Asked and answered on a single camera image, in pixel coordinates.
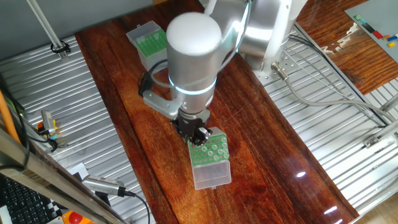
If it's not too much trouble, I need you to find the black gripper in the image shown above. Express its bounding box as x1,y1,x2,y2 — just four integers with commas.
172,117,213,147

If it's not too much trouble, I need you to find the green clear pipette tip box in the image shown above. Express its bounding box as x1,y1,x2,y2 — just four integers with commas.
187,126,233,190
126,20,169,75

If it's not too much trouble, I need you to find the glossy brown wooden board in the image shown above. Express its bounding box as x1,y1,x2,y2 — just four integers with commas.
74,0,361,224

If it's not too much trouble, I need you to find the orange emergency stop box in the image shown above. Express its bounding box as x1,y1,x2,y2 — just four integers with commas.
61,210,98,224

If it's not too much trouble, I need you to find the yellow orange turtle toy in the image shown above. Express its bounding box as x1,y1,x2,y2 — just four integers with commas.
36,119,59,141

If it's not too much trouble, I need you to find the aluminium profile bar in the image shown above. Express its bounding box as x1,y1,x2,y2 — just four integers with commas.
363,119,398,149
378,92,398,113

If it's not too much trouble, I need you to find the black keyboard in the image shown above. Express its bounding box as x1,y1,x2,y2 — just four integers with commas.
0,175,59,224

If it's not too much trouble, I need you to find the orange tube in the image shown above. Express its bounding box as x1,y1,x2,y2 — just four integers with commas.
0,89,22,144

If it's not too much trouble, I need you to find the black block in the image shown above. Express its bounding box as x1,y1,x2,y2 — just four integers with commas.
361,22,376,34

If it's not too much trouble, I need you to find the grey board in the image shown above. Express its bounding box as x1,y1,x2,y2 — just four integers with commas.
344,0,398,63

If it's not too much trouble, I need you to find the silver camera mount bracket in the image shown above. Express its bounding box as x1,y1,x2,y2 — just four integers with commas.
142,90,183,121

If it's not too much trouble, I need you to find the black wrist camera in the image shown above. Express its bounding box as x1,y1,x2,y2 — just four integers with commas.
137,72,155,96

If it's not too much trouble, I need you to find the black silver-camera cable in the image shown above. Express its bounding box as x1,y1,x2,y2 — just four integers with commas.
123,190,152,224

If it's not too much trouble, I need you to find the grey cable with metal connector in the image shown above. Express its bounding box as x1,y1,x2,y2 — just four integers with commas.
270,61,397,124

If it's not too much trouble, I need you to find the silver camera on stand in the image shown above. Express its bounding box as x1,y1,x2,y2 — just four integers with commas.
81,174,127,198

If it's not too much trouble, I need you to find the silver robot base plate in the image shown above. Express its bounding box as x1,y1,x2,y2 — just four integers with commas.
245,32,312,88

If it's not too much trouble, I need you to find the shiny steel rail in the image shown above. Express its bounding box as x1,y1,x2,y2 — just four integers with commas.
0,123,128,224

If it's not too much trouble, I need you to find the black cable tie ring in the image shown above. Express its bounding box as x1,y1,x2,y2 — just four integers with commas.
50,39,72,55

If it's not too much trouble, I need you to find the aluminium post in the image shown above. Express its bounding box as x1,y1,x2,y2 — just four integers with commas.
25,0,70,60

